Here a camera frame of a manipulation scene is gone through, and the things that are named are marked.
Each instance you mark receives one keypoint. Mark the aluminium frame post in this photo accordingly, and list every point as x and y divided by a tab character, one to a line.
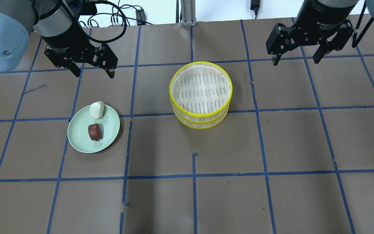
188	13

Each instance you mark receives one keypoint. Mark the white steamed bun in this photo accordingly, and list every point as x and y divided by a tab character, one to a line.
96	109

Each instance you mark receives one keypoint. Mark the black power adapter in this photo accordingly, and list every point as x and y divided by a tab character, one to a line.
255	6

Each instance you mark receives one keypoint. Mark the yellow steamer layer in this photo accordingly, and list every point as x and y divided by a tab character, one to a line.
200	90
207	122

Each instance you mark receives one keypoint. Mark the light green plate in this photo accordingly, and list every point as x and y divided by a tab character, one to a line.
77	131

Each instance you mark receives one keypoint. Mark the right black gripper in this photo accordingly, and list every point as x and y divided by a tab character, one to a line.
322	17

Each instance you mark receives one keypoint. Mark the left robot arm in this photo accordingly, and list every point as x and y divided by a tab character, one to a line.
18	17

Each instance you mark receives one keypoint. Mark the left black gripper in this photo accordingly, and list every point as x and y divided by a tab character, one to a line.
64	39

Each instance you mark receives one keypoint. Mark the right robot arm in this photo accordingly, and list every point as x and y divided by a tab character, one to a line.
365	20

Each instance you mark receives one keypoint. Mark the brown steamed bun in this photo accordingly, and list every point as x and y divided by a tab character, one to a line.
94	132

